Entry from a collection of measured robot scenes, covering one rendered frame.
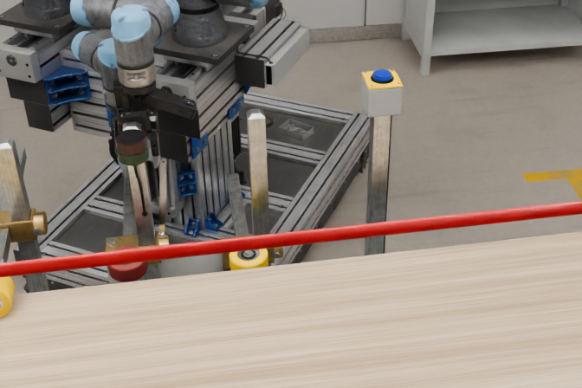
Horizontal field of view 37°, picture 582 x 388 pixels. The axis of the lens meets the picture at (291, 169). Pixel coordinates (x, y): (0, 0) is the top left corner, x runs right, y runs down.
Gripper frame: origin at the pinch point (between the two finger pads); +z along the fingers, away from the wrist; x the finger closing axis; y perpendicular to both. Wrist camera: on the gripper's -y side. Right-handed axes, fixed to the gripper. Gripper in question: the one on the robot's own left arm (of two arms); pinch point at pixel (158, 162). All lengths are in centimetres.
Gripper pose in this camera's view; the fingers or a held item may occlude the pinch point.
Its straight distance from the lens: 189.5
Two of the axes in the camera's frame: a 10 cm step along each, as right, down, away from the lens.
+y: -9.9, 1.0, -1.1
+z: 0.2, 8.3, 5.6
